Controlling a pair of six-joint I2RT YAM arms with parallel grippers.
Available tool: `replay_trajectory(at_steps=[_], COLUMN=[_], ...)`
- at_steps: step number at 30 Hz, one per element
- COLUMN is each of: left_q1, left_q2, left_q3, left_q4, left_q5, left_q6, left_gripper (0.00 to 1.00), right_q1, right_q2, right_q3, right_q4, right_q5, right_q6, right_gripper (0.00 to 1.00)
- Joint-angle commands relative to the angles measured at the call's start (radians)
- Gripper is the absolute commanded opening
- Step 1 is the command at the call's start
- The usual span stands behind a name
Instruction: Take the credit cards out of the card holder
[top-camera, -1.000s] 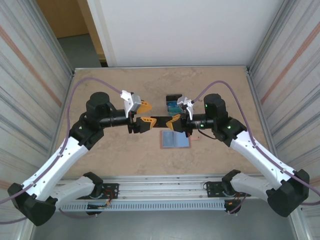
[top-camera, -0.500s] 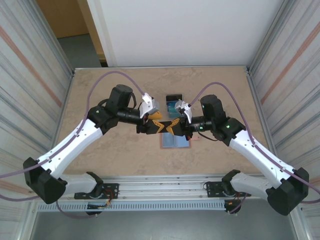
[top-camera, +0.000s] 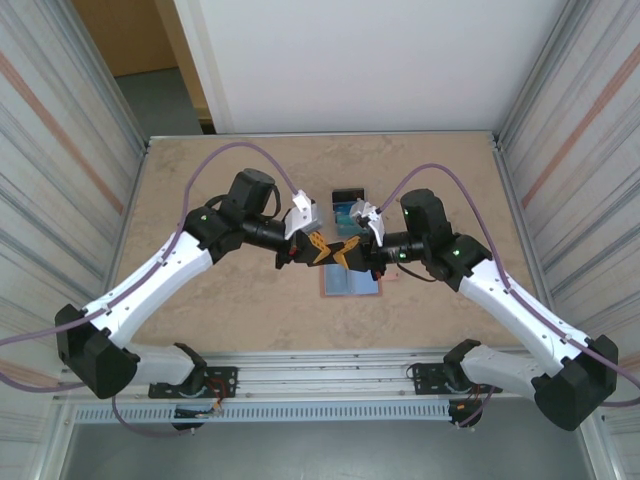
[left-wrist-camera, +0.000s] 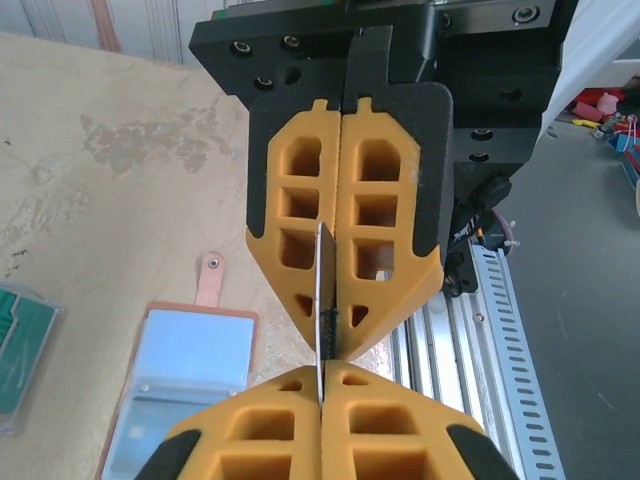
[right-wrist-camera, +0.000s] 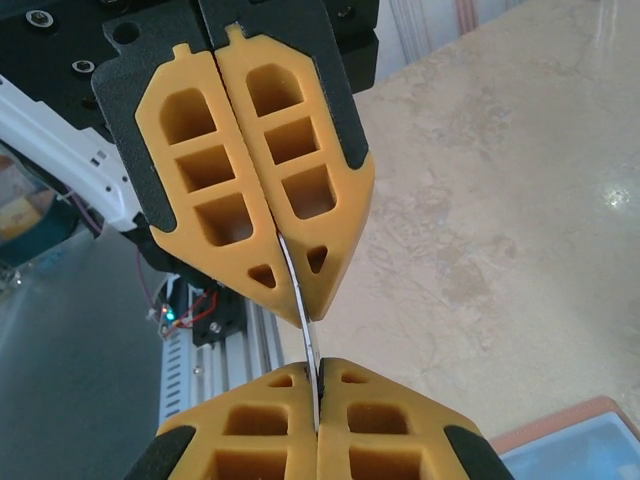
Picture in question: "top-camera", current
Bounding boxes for striped translucent side panel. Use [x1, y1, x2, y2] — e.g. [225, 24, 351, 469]
[0, 0, 151, 480]
[492, 0, 640, 451]

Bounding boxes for small circuit board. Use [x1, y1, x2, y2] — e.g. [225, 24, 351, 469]
[173, 404, 224, 419]

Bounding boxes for brown wooden door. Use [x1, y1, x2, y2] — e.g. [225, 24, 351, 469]
[72, 0, 214, 135]

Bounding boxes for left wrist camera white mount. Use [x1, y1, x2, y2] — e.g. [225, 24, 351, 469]
[283, 189, 322, 242]

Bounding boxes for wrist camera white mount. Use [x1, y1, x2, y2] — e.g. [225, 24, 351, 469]
[283, 189, 322, 242]
[348, 198, 387, 246]

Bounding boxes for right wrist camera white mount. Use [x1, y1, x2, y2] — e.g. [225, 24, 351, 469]
[348, 198, 387, 246]

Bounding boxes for aluminium rail frame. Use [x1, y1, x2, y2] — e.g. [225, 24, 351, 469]
[57, 348, 596, 404]

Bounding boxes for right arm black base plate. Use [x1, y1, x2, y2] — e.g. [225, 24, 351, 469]
[412, 357, 503, 396]

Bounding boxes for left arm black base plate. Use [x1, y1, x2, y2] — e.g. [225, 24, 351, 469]
[148, 366, 239, 400]

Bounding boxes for perforated grey cable tray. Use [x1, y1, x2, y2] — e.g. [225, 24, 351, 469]
[72, 403, 451, 424]

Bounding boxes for white door frame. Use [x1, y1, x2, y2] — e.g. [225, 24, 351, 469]
[172, 0, 236, 135]

